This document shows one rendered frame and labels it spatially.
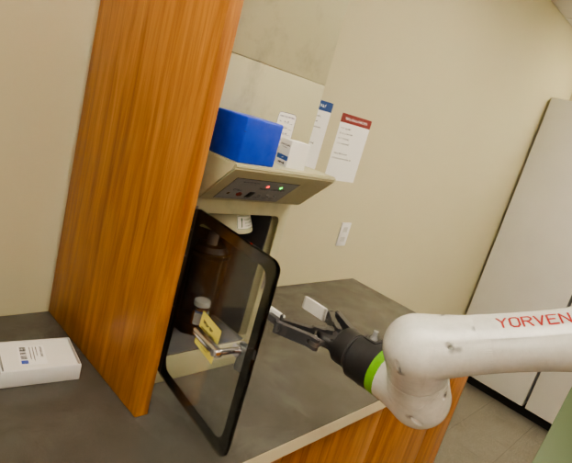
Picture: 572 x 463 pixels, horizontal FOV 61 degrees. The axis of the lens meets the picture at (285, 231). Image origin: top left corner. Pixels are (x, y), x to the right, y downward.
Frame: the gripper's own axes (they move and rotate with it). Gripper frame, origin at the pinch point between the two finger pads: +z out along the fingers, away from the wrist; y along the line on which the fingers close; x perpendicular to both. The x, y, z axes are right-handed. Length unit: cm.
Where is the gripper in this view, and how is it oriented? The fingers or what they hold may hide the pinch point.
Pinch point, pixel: (286, 306)
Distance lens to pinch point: 109.7
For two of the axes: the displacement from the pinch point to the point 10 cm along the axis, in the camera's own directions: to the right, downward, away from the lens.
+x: -2.6, 9.4, 2.3
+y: -7.0, -0.2, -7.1
